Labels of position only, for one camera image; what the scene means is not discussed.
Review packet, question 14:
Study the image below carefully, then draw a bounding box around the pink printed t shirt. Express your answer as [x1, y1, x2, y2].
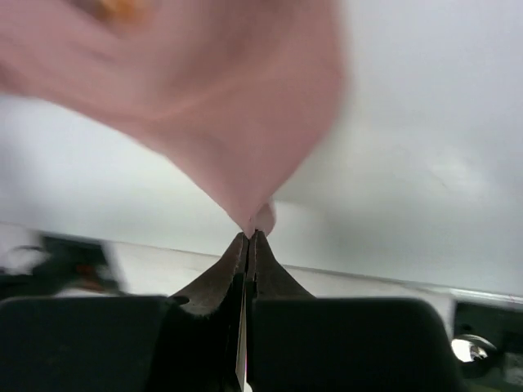
[1, 1, 345, 235]

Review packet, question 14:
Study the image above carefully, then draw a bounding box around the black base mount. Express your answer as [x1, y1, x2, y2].
[1, 234, 123, 300]
[452, 301, 522, 391]

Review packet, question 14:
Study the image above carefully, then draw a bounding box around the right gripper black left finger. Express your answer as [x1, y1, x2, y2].
[175, 234, 248, 391]

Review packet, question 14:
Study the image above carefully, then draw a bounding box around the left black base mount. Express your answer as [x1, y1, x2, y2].
[1, 234, 123, 300]

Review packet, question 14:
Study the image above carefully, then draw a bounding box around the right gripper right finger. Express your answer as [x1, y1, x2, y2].
[247, 230, 315, 391]

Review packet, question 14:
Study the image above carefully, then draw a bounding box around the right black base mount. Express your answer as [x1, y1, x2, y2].
[452, 301, 522, 391]

